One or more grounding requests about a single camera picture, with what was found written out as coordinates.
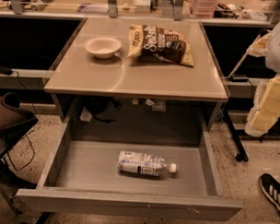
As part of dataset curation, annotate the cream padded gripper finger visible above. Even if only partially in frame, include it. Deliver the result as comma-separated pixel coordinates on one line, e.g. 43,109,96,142
246,33,270,57
244,74,280,136

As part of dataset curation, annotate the clear plastic water bottle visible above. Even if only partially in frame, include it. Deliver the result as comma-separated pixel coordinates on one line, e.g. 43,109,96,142
117,150,177,177

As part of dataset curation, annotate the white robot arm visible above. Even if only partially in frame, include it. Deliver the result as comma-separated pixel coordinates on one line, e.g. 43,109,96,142
244,21,280,137

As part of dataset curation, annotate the grey cabinet counter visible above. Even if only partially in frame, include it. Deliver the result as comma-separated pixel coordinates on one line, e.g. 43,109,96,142
42,15,232,129

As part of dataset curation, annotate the open grey drawer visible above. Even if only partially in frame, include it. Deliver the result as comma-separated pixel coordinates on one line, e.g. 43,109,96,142
16,94,247,223

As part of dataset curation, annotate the white rod with black base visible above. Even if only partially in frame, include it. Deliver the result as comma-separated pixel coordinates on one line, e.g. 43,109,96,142
225,28,262,84

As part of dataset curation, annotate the black table leg stand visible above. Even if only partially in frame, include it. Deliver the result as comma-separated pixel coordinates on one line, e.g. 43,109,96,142
222,109,249,162

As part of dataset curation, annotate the pink plastic container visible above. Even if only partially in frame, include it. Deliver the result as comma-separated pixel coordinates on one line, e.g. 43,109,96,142
188,0,217,18

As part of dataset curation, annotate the black white sneaker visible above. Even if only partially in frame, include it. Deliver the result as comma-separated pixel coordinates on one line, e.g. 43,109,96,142
260,173,280,214

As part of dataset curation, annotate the brown yellow chip bag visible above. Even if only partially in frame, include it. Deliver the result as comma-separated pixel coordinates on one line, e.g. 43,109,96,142
127,24,194,66

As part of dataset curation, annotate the white ceramic bowl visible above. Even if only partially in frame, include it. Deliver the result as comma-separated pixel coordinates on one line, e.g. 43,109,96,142
84,36,122,59

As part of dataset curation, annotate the black power adapter left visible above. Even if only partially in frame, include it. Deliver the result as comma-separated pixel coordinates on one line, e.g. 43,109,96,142
0,66,13,76

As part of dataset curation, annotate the dark chair at left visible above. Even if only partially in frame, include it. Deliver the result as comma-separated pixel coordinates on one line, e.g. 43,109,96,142
0,92,39,215

